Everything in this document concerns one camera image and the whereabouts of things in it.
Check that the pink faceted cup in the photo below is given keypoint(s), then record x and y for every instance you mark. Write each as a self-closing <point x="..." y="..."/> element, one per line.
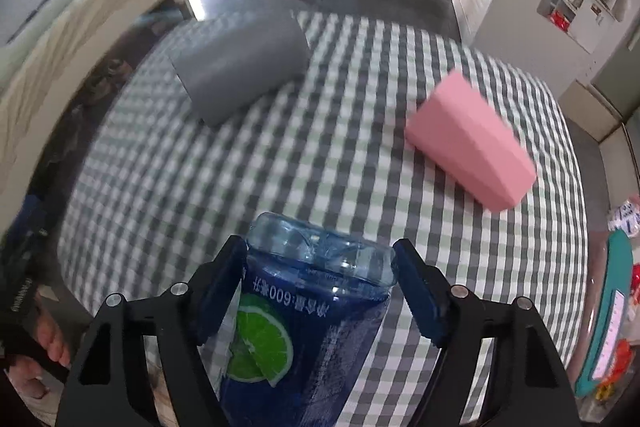
<point x="462" y="134"/>

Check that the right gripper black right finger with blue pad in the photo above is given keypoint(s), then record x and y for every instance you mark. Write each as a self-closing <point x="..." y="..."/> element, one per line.
<point x="527" y="383"/>

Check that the blue plastic bottle cup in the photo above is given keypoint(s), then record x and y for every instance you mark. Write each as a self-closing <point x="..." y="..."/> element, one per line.
<point x="311" y="303"/>

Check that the grey plastic cup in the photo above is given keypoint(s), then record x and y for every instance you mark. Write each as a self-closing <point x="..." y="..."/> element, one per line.
<point x="230" y="70"/>

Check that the bed with beige blanket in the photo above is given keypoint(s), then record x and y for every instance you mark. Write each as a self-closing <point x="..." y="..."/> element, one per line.
<point x="41" y="71"/>

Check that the smartphone with lit screen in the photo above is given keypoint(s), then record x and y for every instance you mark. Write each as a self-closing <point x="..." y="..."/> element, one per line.
<point x="609" y="337"/>

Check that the checkered tablecloth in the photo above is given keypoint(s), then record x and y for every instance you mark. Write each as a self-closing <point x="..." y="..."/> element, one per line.
<point x="159" y="191"/>

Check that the person's left hand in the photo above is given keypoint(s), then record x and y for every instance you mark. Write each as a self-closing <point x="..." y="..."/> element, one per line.
<point x="25" y="374"/>

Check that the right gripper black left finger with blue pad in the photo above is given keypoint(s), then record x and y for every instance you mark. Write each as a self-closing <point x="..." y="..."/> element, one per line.
<point x="109" y="382"/>

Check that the white detergent bag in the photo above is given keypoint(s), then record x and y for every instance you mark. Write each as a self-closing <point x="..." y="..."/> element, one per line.
<point x="626" y="218"/>

